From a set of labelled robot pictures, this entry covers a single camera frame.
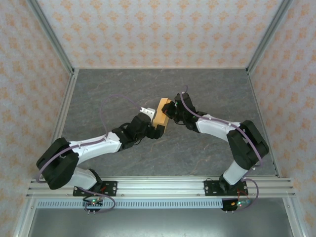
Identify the tan paper box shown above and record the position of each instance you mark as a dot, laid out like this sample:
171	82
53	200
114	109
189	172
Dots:
159	116

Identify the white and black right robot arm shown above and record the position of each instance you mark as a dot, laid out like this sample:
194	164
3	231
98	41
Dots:
214	128

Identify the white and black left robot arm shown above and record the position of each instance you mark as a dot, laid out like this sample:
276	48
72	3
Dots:
98	148

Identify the grey metal sheet panel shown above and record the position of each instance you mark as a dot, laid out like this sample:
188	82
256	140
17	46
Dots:
160	222

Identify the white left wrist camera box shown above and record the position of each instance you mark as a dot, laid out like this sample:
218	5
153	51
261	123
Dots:
148	112

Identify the wide aluminium mounting rail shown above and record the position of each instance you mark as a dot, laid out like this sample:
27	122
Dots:
160	187

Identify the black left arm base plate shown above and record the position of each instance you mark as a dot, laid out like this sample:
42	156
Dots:
111	188

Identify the aluminium table side rail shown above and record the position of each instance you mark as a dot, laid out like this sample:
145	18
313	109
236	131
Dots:
265	111
61	111

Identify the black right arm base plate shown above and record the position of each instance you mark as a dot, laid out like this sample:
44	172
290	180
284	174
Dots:
209	188

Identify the aluminium frame post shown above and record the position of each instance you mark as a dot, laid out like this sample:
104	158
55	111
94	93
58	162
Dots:
53	37
267	37

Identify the short aluminium frame strut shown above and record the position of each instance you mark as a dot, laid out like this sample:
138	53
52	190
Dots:
293	219
23	219

